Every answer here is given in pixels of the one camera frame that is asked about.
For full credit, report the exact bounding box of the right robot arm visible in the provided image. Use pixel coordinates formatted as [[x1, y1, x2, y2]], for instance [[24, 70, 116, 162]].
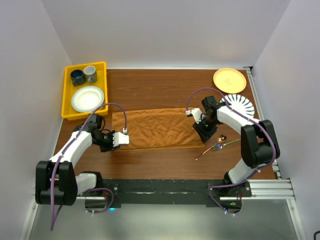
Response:
[[186, 96, 280, 197]]

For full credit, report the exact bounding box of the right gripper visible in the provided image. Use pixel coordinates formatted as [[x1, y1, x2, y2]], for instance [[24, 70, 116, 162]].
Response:
[[192, 117, 219, 143]]

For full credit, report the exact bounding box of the dark blue mug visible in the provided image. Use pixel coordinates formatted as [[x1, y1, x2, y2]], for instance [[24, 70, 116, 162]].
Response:
[[70, 69, 86, 86]]

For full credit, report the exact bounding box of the iridescent fork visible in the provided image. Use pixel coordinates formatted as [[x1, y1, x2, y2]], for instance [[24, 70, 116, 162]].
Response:
[[212, 138, 241, 151]]

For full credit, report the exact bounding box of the grey mug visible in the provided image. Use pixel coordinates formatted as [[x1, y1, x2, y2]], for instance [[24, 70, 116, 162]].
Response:
[[83, 65, 97, 84]]

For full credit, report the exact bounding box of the rose gold spoon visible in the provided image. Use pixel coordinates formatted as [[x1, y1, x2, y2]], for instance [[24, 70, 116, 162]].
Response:
[[194, 134, 227, 161]]

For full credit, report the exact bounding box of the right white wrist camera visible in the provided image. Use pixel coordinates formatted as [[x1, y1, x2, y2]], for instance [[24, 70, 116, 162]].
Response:
[[185, 108, 203, 124]]

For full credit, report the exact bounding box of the yellow plastic tray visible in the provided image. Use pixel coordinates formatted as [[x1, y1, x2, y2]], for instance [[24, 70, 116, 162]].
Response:
[[61, 61, 108, 120]]

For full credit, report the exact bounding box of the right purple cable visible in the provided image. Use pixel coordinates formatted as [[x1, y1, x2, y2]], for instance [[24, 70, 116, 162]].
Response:
[[186, 87, 278, 215]]

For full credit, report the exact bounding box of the yellow plate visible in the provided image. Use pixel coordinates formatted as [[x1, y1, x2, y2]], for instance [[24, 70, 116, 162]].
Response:
[[212, 68, 247, 94]]

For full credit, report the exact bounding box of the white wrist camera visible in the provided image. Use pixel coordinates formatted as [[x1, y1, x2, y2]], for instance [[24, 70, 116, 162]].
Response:
[[185, 108, 203, 124], [112, 131, 130, 147]]

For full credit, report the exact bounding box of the white bowl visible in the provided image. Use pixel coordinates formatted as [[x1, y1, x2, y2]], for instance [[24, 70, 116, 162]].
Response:
[[71, 86, 105, 113]]

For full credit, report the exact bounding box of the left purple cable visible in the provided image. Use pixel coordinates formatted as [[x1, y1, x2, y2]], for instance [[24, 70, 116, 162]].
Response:
[[49, 102, 129, 231]]

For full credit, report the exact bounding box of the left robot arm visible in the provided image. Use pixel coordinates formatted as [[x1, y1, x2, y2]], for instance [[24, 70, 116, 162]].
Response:
[[35, 114, 129, 206]]

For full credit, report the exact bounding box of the black striped white plate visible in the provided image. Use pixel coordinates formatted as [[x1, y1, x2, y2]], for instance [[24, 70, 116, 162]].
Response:
[[219, 93, 255, 118]]

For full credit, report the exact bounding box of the purple cable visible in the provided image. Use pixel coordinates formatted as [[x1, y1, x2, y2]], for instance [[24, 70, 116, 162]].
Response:
[[186, 87, 278, 215], [49, 102, 129, 231]]

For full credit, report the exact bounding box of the brown cloth napkin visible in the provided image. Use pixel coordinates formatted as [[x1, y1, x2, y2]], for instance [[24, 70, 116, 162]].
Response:
[[119, 107, 205, 152]]

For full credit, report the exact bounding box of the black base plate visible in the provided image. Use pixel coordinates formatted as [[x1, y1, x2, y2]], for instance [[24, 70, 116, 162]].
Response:
[[83, 179, 252, 213]]

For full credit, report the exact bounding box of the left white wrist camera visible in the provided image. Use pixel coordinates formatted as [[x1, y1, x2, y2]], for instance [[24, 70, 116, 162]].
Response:
[[112, 131, 130, 147]]

